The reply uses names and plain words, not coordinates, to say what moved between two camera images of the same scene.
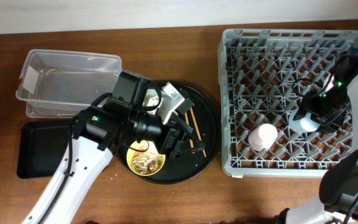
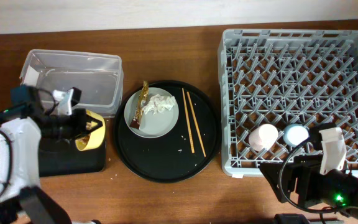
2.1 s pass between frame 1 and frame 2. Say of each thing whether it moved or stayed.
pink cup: stayed
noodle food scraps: moved
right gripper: moved
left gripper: moved
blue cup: moved
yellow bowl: moved
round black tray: stayed
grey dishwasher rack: stayed
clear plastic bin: stayed
